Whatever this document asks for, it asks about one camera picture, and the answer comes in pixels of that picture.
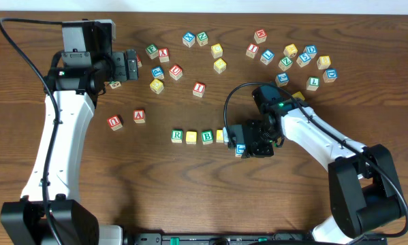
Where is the yellow O block front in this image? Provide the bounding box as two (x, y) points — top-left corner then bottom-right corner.
(185, 131), (198, 145)

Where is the yellow block by P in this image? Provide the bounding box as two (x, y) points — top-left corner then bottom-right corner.
(150, 79), (164, 95)

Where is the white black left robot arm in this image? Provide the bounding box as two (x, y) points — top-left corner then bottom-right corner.
(0, 50), (138, 244)

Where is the yellow block soccer side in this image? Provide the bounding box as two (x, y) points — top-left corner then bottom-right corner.
(283, 44), (298, 59)

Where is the green J block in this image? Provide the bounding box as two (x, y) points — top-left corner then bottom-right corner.
(109, 82), (121, 89)

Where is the green B block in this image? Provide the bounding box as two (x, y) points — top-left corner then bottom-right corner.
(201, 131), (214, 145)

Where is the green F block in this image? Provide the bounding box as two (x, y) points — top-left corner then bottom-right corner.
(145, 44), (159, 59)

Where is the blue D block upper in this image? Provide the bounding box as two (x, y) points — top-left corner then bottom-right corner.
(304, 45), (317, 59)

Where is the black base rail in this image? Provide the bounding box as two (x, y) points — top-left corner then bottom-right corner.
(121, 232), (388, 245)

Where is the red I block left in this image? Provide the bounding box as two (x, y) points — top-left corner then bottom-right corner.
(192, 82), (206, 97)

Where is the yellow o block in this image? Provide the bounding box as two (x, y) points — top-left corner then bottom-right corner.
(185, 131), (198, 145)
(216, 129), (224, 143)

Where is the red i block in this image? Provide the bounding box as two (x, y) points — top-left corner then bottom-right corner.
(246, 44), (259, 59)
(192, 82), (206, 97)

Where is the red Y block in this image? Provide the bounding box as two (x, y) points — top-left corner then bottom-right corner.
(158, 48), (170, 63)

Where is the red U block near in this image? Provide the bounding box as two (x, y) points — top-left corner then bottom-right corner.
(107, 115), (123, 131)

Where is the green Z block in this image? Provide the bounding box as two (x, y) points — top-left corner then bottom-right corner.
(279, 56), (293, 71)

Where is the green R block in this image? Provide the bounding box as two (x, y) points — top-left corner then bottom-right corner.
(171, 129), (183, 143)

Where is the red u block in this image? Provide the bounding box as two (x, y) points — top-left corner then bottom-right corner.
(169, 65), (183, 80)
(107, 115), (123, 131)

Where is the yellow block upper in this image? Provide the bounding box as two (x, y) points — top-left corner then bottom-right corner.
(210, 44), (223, 59)

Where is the blue d block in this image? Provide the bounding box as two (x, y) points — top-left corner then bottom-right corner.
(323, 69), (338, 83)
(304, 45), (317, 59)

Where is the blue L block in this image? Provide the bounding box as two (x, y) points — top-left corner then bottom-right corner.
(260, 49), (274, 65)

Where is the red I block right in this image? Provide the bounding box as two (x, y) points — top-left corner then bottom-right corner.
(246, 44), (259, 59)

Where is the yellow block lower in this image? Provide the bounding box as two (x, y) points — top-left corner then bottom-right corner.
(213, 58), (227, 74)

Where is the red G block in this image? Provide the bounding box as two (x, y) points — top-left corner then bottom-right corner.
(136, 54), (142, 68)

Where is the blue D block right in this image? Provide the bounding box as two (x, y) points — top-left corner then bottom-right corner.
(323, 69), (338, 83)

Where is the red block top right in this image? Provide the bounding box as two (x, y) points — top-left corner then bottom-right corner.
(254, 29), (268, 44)

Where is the red U block middle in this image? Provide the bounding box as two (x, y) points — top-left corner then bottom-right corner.
(169, 65), (183, 80)

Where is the red A block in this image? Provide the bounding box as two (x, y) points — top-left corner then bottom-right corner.
(133, 110), (146, 124)

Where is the blue 2 block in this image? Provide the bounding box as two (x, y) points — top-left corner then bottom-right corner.
(275, 72), (289, 87)

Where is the blue 5 block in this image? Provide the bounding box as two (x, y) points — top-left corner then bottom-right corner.
(296, 52), (311, 67)

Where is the blue X block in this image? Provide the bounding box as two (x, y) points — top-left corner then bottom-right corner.
(182, 31), (195, 48)

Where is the blue T block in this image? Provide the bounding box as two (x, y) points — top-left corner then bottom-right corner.
(235, 144), (246, 157)

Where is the yellow K block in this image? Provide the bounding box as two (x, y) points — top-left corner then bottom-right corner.
(292, 91), (305, 101)

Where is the green 7 block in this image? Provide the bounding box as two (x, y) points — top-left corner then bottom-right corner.
(306, 76), (320, 91)

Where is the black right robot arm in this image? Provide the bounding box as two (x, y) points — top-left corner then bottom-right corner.
(231, 85), (408, 244)

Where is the blue P block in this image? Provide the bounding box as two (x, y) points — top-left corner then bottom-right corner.
(151, 66), (164, 80)

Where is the yellow 8 block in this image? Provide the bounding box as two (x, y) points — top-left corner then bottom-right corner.
(317, 56), (332, 70)

